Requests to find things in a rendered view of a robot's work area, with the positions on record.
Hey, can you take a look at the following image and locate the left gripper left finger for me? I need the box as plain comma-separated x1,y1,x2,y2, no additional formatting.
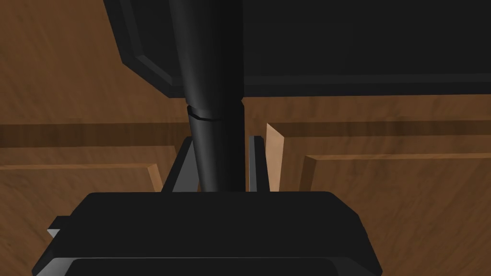
161,136,199,193

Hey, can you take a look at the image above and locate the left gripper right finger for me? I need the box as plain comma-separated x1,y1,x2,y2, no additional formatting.
248,135,271,192

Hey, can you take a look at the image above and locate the black bar handle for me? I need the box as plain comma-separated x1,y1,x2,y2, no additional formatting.
168,0,246,193

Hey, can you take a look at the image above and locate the black appliance door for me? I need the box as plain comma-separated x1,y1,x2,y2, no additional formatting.
102,0,491,99

